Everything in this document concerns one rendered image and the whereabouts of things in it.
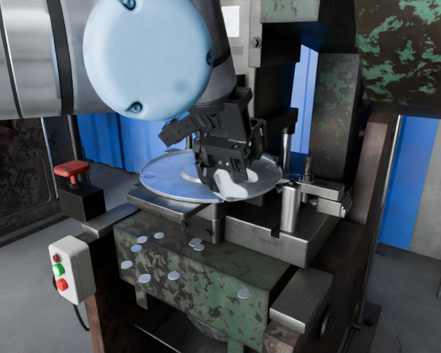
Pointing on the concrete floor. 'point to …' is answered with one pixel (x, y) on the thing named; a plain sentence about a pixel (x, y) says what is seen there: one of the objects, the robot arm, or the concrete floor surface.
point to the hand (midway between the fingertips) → (227, 192)
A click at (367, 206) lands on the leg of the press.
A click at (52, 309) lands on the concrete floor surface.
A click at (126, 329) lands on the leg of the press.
